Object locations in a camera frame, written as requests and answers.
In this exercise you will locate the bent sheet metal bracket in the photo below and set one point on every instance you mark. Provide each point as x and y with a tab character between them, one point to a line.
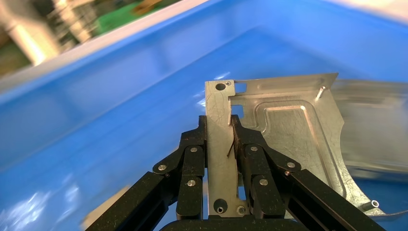
373	127
287	134

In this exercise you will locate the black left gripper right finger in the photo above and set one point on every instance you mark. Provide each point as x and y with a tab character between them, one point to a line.
261	172

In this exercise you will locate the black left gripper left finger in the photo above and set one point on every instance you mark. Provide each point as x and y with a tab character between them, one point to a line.
189	169

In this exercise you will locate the blue plastic bin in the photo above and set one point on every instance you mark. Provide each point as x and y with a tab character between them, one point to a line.
95	127

